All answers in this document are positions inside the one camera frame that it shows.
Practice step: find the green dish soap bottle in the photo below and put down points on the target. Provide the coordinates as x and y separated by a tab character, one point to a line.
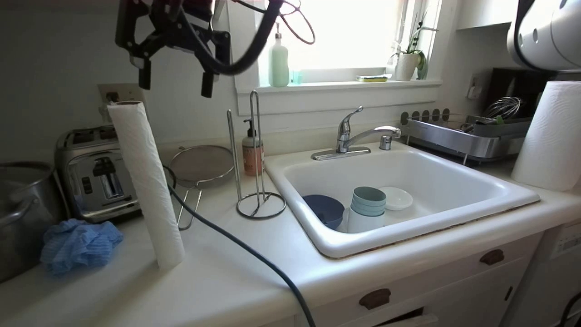
279	64

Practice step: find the green houseplant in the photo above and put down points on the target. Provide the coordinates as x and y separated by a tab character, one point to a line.
419	57

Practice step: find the metal dish rack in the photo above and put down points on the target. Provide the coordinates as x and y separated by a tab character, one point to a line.
455	141

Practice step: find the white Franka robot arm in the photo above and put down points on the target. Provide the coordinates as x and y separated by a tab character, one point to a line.
551	33

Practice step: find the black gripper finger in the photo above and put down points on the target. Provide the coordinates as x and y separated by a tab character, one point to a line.
146	73
208	82

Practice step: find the white sink base cabinet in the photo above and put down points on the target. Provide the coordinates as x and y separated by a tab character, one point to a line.
448	291

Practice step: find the metal whisk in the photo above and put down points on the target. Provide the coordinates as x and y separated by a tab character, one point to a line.
502	108

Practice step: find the yellow green sponge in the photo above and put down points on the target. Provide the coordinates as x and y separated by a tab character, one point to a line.
375	79

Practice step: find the black countertop appliance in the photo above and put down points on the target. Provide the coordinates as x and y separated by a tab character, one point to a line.
502	84

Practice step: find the thin white paper towel roll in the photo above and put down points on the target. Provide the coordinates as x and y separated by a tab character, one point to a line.
148	188

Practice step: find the chrome faucet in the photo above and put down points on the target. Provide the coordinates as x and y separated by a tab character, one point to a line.
346	133

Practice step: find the orange soap pump bottle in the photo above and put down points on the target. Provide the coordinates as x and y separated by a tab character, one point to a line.
254	155

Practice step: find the crumpled blue cloth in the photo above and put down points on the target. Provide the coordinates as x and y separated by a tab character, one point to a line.
79	248

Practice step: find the blue bowl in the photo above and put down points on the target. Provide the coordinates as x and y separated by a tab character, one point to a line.
324	210

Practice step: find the white kitchen sink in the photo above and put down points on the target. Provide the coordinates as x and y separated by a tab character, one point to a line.
437	182

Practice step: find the teal and white mug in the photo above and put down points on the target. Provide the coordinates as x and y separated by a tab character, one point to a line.
368	210

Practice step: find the chrome toaster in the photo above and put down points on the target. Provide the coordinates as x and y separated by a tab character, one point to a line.
92	175

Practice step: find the white plant pot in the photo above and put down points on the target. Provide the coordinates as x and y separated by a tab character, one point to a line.
404	66

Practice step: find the metal mesh strainer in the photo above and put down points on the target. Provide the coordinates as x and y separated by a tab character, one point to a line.
203	164

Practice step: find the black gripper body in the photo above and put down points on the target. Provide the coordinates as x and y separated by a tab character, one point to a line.
165	24

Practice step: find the small teal glass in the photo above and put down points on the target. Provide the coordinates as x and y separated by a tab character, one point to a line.
295	79

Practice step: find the beige wall outlet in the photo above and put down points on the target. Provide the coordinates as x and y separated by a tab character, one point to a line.
112	93

